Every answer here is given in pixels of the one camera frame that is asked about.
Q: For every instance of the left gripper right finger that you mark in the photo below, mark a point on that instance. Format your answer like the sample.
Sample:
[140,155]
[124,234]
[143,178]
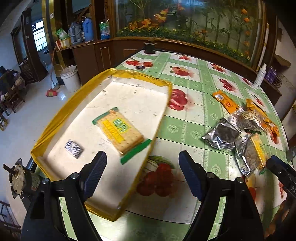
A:
[194,174]

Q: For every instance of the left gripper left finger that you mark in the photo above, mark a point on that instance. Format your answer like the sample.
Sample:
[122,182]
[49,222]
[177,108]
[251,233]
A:
[91,174]

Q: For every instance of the small blue white candy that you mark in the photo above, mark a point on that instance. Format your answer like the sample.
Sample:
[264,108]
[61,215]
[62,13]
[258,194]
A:
[74,149]

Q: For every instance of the silver foil snack bag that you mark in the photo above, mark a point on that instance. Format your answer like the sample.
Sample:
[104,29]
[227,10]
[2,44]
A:
[222,136]

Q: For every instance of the green yellow cracker pack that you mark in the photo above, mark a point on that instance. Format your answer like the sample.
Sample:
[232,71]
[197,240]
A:
[123,135]

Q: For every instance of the small orange snack packet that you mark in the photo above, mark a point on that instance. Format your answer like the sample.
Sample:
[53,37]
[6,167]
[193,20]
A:
[226,101]

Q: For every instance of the orange cracker pack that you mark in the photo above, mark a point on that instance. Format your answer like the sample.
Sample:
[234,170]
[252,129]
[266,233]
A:
[262,155]

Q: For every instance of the clear dark snack bag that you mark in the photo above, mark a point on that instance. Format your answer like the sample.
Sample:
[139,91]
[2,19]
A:
[246,120]

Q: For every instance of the small motor device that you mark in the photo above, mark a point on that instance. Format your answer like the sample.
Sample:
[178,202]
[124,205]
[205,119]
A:
[24,182]

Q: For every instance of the yellow-rimmed white tray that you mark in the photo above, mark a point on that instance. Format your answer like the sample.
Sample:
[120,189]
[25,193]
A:
[142,99]

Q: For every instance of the red broom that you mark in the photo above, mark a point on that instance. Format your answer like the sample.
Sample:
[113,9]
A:
[52,92]

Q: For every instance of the white plastic bucket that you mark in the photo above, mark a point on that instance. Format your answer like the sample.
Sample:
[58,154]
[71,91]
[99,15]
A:
[70,78]

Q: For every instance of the purple bottles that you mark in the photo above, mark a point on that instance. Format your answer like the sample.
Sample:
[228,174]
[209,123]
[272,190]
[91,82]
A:
[270,75]

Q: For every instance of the white spray bottle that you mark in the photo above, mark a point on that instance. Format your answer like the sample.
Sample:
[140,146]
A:
[260,76]

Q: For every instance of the seated person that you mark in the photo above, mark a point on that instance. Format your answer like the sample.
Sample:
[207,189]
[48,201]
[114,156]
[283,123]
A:
[13,79]

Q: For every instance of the black table object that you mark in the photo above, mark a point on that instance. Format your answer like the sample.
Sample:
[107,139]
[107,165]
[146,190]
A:
[149,47]

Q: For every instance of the wooden cabinet with flower mural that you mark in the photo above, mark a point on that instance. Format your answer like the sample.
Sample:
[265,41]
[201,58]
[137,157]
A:
[238,35]

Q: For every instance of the blue water jug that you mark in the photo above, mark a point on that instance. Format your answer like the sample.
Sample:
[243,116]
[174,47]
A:
[88,29]

